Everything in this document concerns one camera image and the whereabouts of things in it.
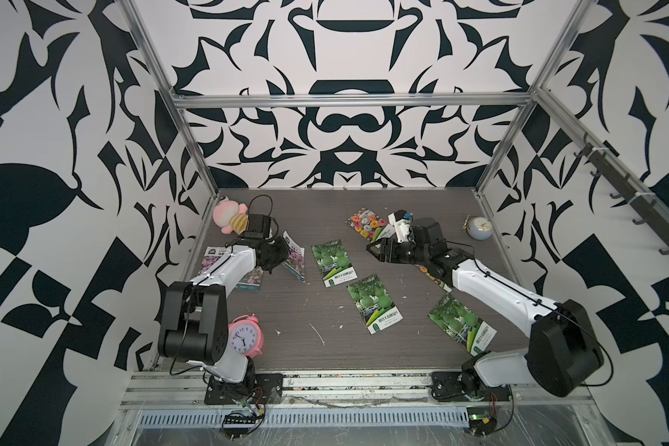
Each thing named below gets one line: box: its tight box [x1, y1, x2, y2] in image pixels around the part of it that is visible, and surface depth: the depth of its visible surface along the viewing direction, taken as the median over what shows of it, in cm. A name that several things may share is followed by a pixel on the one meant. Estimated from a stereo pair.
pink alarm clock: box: [228, 313, 265, 359], surface depth 83 cm
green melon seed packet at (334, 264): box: [311, 238, 359, 289], surface depth 101 cm
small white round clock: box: [466, 216, 493, 241], surface depth 107 cm
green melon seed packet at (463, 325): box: [428, 293, 498, 357], surface depth 87 cm
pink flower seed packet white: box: [281, 230, 306, 283], surface depth 100 cm
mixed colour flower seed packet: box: [344, 208, 396, 242], surface depth 110 cm
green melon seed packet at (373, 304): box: [346, 273, 405, 336], surface depth 91 cm
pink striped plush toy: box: [211, 196, 250, 236], surface depth 106 cm
